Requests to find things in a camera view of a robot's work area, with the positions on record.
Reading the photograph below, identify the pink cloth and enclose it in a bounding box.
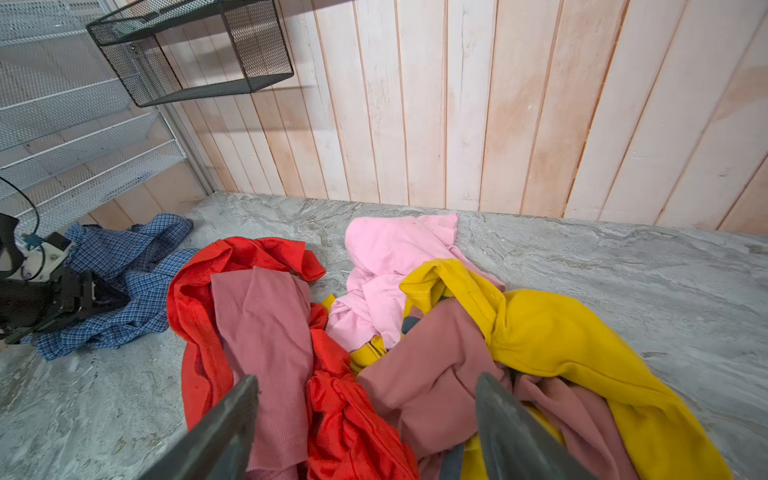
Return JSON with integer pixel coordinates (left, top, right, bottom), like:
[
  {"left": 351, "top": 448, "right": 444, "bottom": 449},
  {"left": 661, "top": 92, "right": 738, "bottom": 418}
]
[{"left": 326, "top": 213, "right": 502, "bottom": 352}]

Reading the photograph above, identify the black wire mesh basket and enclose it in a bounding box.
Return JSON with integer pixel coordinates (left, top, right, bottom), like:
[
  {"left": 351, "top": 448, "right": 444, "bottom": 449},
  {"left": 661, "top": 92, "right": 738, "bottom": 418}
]
[{"left": 87, "top": 1, "right": 294, "bottom": 107}]

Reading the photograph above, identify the yellow cloth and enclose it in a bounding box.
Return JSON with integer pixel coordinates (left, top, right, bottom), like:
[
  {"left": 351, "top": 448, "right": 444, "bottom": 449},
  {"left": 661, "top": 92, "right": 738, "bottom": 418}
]
[{"left": 349, "top": 259, "right": 731, "bottom": 479}]

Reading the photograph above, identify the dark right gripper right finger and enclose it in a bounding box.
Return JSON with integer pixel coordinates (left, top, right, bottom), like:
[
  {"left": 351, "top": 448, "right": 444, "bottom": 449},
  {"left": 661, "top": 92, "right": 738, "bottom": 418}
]
[{"left": 475, "top": 373, "right": 593, "bottom": 480}]

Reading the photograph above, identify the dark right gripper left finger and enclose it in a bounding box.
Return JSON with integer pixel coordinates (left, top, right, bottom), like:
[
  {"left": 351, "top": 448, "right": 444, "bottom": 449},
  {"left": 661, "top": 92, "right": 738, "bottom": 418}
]
[{"left": 141, "top": 375, "right": 259, "bottom": 480}]

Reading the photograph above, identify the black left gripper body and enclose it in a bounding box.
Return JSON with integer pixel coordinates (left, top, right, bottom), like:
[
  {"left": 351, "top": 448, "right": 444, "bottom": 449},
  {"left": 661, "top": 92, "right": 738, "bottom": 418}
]
[{"left": 1, "top": 267, "right": 129, "bottom": 344}]

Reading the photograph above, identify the blue plaid shirt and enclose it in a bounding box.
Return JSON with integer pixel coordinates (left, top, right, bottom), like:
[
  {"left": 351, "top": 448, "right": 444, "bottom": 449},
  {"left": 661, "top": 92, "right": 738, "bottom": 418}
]
[{"left": 21, "top": 213, "right": 197, "bottom": 360}]

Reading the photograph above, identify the dusty rose cloth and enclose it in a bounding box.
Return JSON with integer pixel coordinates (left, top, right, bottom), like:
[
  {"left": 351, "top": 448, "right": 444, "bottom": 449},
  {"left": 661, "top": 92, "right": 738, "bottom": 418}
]
[{"left": 212, "top": 267, "right": 638, "bottom": 479}]

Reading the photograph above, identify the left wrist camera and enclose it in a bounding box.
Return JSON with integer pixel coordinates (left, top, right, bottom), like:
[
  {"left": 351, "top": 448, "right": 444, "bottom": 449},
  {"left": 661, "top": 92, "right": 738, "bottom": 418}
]
[{"left": 1, "top": 214, "right": 72, "bottom": 282}]

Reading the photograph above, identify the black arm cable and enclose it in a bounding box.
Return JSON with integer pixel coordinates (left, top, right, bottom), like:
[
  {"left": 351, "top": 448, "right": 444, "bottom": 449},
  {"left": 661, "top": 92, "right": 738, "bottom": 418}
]
[{"left": 0, "top": 176, "right": 42, "bottom": 241}]

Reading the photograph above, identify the red cloth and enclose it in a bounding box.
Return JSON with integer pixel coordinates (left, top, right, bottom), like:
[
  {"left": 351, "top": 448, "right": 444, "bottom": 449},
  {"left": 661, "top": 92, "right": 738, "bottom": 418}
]
[{"left": 167, "top": 237, "right": 419, "bottom": 479}]

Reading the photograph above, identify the white wire mesh shelf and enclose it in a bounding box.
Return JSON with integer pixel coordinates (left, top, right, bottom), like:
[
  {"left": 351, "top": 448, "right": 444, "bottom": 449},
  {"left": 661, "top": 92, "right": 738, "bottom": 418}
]
[{"left": 1, "top": 1, "right": 186, "bottom": 237}]

